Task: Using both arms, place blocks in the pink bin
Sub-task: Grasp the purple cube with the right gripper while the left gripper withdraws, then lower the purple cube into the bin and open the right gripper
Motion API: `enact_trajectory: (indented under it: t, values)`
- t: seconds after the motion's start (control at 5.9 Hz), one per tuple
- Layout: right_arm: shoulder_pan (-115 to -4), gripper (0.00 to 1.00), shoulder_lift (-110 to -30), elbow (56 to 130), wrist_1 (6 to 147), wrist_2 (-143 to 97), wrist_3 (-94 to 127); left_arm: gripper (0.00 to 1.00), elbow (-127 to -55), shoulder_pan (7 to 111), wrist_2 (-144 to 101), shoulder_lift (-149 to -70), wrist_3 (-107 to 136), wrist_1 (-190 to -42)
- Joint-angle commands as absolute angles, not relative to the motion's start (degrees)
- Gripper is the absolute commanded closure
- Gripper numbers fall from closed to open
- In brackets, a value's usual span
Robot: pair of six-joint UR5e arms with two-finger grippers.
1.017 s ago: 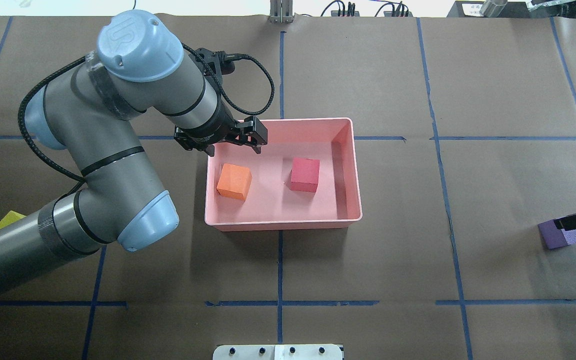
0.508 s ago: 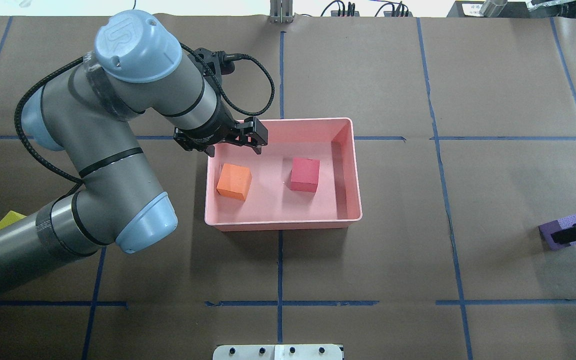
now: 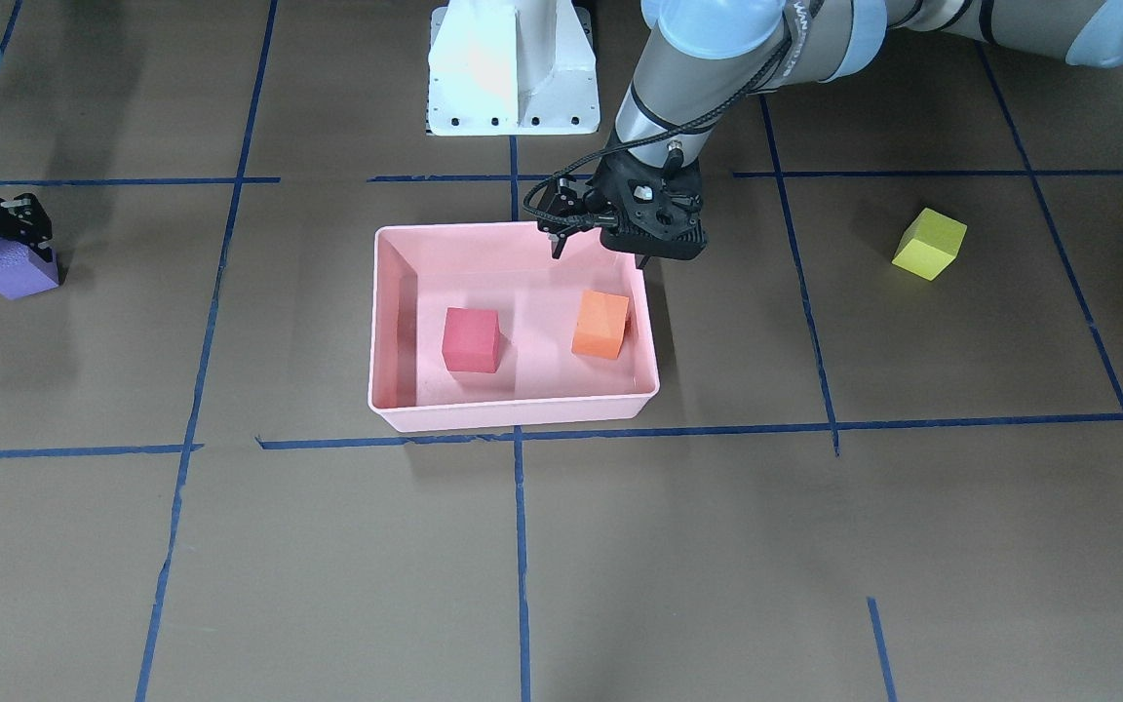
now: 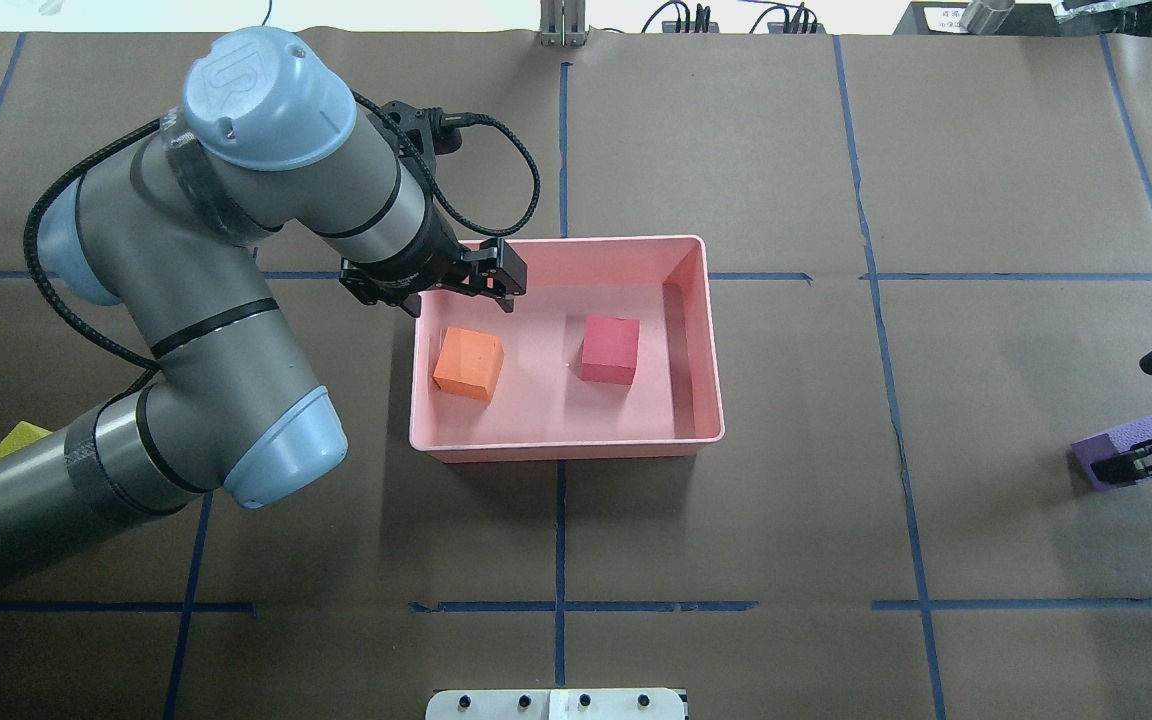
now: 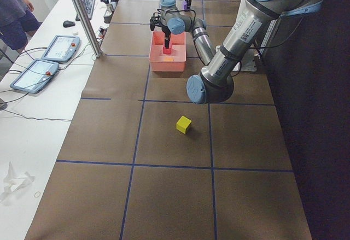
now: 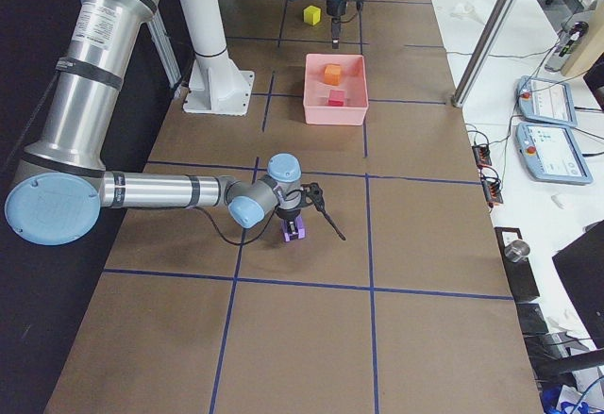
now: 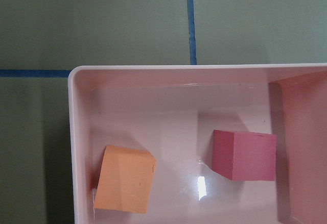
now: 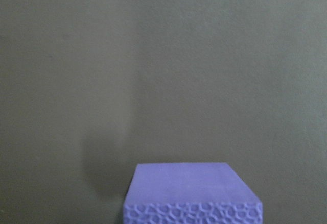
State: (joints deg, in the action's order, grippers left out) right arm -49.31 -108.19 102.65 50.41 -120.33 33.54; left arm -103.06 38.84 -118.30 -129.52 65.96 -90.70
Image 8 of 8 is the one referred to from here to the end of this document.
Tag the purple foam block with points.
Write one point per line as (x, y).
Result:
(190, 193)

